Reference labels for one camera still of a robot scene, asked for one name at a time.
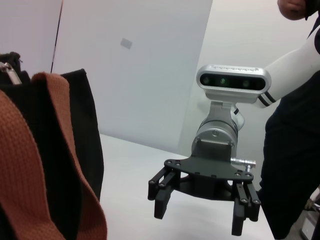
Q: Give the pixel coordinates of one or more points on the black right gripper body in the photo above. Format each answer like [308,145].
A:
[212,170]

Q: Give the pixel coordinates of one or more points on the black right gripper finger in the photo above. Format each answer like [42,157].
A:
[160,200]
[242,212]

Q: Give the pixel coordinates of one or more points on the silver metal zipper pull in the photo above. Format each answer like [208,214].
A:
[12,75]

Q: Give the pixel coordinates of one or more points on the person in dark clothes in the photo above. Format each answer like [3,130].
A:
[295,150]

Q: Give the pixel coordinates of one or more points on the grey wall sticker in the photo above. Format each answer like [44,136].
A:
[126,43]

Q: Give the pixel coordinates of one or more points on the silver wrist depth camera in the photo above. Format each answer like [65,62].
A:
[225,81]

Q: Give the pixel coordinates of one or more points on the grey plastic box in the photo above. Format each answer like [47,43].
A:
[311,226]

